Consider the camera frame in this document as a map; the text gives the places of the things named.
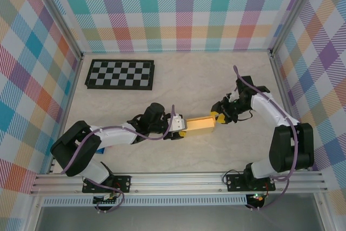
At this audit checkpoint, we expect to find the yellow paper box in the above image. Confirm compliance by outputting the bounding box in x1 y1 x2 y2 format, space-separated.
185 115 217 137

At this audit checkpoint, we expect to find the black grey checkerboard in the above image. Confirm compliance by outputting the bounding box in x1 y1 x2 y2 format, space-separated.
84 59 156 91

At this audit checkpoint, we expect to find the grey metal lower panel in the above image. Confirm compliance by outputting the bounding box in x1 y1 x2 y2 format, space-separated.
34 206 327 231

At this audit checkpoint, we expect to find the right controller board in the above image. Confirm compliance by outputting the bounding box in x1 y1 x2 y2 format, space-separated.
246 192 267 205

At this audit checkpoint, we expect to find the controller board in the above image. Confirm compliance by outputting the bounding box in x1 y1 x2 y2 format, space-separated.
92 193 122 206
246 192 267 205

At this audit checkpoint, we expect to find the left controller board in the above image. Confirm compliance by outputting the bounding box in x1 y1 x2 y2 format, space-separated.
92 193 122 206

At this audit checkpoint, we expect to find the aluminium side rail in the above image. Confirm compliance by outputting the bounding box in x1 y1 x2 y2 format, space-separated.
46 54 84 175
269 52 309 171

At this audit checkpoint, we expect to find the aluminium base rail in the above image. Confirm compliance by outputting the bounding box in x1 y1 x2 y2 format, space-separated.
29 170 330 196

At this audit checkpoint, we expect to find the black right base wire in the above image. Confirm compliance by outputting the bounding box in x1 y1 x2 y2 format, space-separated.
222 170 236 186

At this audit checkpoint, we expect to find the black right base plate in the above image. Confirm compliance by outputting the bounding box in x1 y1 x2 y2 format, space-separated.
225 173 276 193

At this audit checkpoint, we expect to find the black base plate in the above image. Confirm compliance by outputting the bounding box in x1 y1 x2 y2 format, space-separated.
82 174 132 194
225 173 276 193

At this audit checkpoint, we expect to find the perforated white cable duct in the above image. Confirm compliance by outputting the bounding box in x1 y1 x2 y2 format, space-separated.
42 197 249 207

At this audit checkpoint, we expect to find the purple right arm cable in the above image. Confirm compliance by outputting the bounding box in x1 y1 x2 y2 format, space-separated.
232 65 298 212

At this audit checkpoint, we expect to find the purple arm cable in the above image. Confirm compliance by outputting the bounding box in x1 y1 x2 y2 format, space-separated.
61 104 176 214
232 65 298 212

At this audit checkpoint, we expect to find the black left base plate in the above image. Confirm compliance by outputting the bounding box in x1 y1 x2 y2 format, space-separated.
82 174 132 194

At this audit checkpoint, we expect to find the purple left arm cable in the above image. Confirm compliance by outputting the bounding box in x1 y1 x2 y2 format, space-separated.
61 104 176 214

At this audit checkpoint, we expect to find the aluminium frame post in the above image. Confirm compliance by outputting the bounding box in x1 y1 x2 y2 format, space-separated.
269 0 323 56
26 0 84 61

